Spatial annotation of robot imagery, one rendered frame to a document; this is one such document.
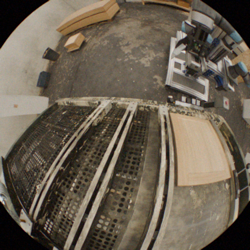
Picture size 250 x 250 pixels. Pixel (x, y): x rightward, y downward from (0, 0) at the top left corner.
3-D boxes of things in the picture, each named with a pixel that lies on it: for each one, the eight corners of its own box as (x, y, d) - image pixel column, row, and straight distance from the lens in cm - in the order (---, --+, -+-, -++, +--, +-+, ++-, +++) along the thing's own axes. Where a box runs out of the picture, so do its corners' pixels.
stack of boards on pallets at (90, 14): (121, 10, 452) (114, -3, 430) (112, 22, 366) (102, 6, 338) (76, 24, 587) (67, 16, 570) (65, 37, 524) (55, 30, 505)
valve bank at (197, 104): (199, 102, 130) (209, 99, 111) (198, 112, 128) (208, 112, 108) (164, 94, 113) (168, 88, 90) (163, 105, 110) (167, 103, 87)
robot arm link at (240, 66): (234, 62, 128) (241, 58, 123) (241, 72, 132) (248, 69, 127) (233, 67, 117) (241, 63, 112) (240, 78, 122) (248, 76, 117)
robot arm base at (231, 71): (227, 63, 129) (231, 60, 124) (234, 70, 138) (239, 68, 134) (229, 74, 119) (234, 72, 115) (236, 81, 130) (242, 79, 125)
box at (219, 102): (219, 100, 133) (229, 98, 122) (219, 110, 131) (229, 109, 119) (213, 98, 125) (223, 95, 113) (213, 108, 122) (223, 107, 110)
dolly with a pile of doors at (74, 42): (87, 39, 344) (80, 32, 326) (80, 50, 316) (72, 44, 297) (75, 42, 387) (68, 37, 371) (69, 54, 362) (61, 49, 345)
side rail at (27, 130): (59, 108, 144) (57, 102, 141) (10, 167, 135) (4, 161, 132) (57, 108, 151) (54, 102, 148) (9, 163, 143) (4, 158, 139)
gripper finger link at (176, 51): (166, 58, 37) (185, 46, 35) (166, 52, 42) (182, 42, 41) (171, 63, 38) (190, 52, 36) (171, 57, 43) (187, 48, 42)
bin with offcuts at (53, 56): (62, 51, 435) (50, 45, 415) (57, 61, 416) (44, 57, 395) (56, 54, 478) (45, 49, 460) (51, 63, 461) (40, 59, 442)
